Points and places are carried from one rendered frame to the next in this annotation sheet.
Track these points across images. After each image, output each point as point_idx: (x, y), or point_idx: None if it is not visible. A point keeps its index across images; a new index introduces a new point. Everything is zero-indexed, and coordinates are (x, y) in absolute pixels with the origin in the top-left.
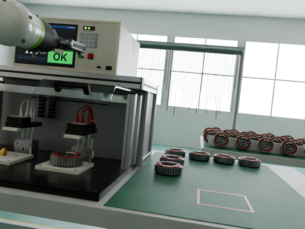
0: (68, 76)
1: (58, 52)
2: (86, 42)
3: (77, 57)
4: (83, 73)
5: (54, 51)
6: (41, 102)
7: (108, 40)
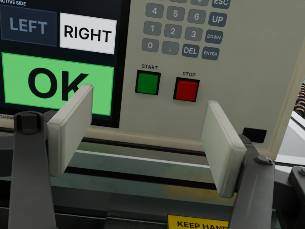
0: (105, 171)
1: (78, 140)
2: (173, 31)
3: (131, 92)
4: (165, 166)
5: (61, 174)
6: (4, 185)
7: (271, 30)
